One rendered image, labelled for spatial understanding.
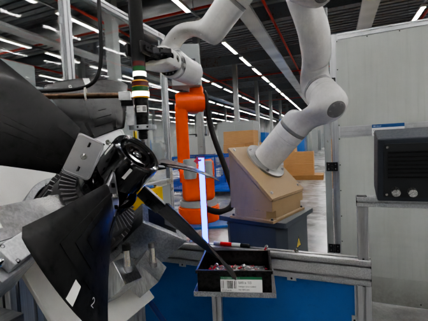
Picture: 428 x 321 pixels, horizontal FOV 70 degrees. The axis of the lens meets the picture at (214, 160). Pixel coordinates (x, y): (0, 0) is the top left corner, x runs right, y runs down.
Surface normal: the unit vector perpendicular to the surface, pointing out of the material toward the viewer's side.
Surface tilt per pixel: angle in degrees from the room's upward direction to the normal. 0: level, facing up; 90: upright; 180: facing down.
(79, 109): 54
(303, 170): 90
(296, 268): 90
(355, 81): 90
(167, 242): 125
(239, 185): 90
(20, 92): 76
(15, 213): 50
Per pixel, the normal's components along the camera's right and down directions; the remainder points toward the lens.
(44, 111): 0.66, -0.15
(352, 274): -0.39, 0.07
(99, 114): 0.10, -0.60
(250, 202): -0.63, 0.07
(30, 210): 0.67, -0.66
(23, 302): 0.92, -0.03
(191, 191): 0.11, 0.04
